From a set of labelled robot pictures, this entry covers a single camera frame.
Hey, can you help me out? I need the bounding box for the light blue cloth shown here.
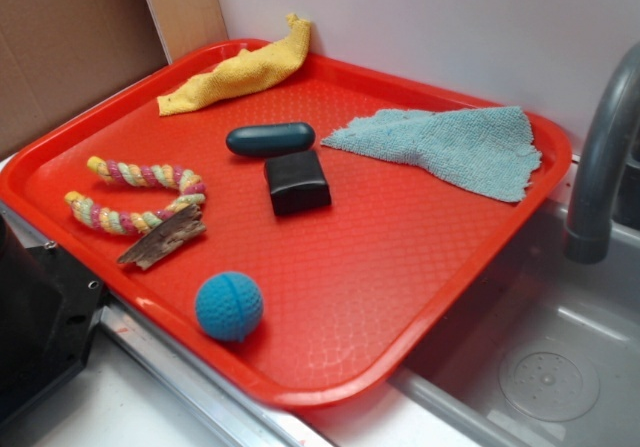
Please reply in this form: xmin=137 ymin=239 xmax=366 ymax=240
xmin=321 ymin=107 xmax=542 ymax=203

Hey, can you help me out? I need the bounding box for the light wooden board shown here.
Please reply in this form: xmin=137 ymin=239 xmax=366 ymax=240
xmin=146 ymin=0 xmax=228 ymax=63

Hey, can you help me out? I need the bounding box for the blue textured ball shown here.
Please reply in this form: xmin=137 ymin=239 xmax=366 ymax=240
xmin=195 ymin=271 xmax=264 ymax=342

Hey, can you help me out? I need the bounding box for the aluminium rail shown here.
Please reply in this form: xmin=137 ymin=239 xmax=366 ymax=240
xmin=0 ymin=201 xmax=331 ymax=447

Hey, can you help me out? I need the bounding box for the brown driftwood piece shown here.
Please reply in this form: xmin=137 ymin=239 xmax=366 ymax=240
xmin=117 ymin=204 xmax=207 ymax=270

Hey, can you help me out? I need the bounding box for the red plastic tray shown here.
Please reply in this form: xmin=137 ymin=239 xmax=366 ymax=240
xmin=1 ymin=40 xmax=571 ymax=410

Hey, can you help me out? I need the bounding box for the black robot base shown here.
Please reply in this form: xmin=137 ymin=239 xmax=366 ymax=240
xmin=1 ymin=221 xmax=106 ymax=427

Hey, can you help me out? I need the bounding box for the black rectangular block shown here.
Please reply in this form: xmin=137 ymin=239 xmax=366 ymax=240
xmin=264 ymin=150 xmax=332 ymax=216

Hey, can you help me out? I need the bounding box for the grey plastic sink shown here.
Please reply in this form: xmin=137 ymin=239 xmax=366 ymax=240
xmin=390 ymin=175 xmax=639 ymax=446

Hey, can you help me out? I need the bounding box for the dark teal capsule object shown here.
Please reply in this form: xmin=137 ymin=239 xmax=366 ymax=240
xmin=226 ymin=122 xmax=316 ymax=158

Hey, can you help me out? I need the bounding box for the grey faucet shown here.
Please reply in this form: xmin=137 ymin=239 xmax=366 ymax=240
xmin=563 ymin=45 xmax=639 ymax=264

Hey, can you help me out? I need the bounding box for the multicolour rope toy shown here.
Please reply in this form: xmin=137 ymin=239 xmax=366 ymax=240
xmin=64 ymin=156 xmax=207 ymax=236

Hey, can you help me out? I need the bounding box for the brown cardboard panel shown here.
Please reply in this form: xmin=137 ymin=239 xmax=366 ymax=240
xmin=1 ymin=0 xmax=166 ymax=157

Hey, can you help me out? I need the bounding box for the yellow cloth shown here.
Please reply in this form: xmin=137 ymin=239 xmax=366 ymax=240
xmin=157 ymin=13 xmax=312 ymax=117

